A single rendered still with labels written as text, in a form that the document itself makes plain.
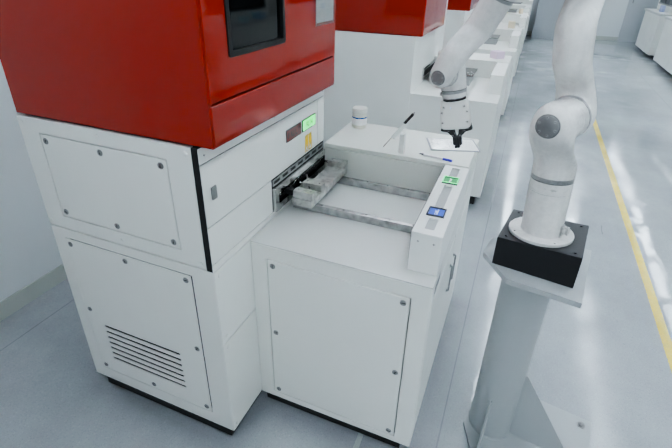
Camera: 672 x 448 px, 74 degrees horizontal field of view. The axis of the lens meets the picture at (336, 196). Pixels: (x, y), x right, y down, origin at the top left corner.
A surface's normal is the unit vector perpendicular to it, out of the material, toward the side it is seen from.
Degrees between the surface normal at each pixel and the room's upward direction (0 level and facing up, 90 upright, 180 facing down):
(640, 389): 0
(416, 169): 90
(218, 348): 90
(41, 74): 90
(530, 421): 90
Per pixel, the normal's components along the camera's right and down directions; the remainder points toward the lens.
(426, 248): -0.38, 0.41
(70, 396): 0.02, -0.89
